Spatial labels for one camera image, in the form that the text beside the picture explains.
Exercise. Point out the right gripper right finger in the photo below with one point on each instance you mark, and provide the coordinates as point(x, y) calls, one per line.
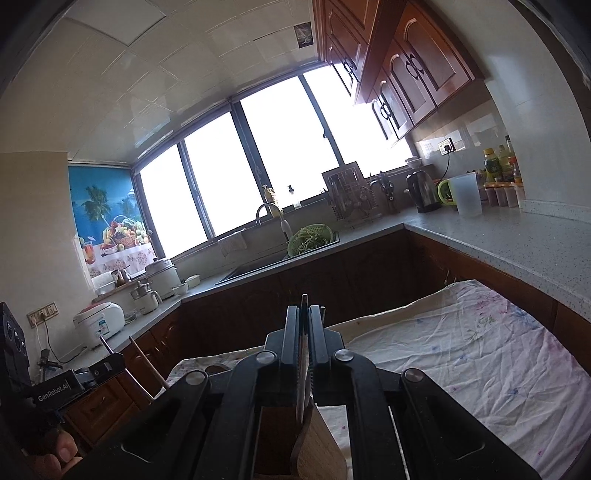
point(328, 375)

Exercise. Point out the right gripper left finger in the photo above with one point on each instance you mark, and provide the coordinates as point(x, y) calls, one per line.
point(287, 344)

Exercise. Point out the steel chopstick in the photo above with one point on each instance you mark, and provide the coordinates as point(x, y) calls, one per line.
point(106, 345)

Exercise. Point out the wooden chopstick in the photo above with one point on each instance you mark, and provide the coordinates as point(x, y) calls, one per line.
point(162, 382)

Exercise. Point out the steel spoon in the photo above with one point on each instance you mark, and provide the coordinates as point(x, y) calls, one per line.
point(303, 405)

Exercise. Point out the person's left hand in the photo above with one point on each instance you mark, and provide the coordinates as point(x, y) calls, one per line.
point(60, 454)

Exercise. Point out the lower wooden cabinets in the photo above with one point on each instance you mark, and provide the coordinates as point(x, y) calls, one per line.
point(375, 276)

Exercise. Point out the wooden cabinets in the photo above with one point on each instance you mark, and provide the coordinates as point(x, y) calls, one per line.
point(400, 57)
point(375, 276)

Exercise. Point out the wooden utensil holder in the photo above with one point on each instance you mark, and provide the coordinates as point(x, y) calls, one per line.
point(286, 449)

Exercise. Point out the green vegetable colander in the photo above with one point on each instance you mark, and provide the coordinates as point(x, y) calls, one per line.
point(309, 238)

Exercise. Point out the steel sink faucet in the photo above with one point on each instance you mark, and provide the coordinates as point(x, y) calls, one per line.
point(277, 216)

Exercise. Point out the white rice cooker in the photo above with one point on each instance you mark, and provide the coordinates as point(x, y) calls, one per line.
point(102, 320)

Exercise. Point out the white electric pot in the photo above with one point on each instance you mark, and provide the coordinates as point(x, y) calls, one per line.
point(162, 277)

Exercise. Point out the white blender jug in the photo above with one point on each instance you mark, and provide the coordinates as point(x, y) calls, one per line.
point(145, 298)

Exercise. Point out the floral white tablecloth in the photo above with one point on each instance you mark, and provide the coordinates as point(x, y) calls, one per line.
point(498, 362)

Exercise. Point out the dish drying rack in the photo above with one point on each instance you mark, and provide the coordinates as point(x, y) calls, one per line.
point(349, 195)

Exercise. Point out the steel electric kettle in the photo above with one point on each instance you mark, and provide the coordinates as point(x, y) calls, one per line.
point(422, 191)

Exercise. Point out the tropical fruit poster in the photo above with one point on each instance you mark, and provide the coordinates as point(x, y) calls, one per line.
point(109, 225)

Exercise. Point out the translucent plastic pitcher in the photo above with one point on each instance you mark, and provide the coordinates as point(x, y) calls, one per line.
point(465, 192)

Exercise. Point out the condiment bottles group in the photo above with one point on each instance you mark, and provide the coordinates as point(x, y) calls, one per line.
point(503, 183)

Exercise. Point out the upper wooden cabinets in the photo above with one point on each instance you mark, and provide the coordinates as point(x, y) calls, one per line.
point(400, 57)

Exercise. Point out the wall power outlet strip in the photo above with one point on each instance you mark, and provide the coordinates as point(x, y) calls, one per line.
point(39, 316)

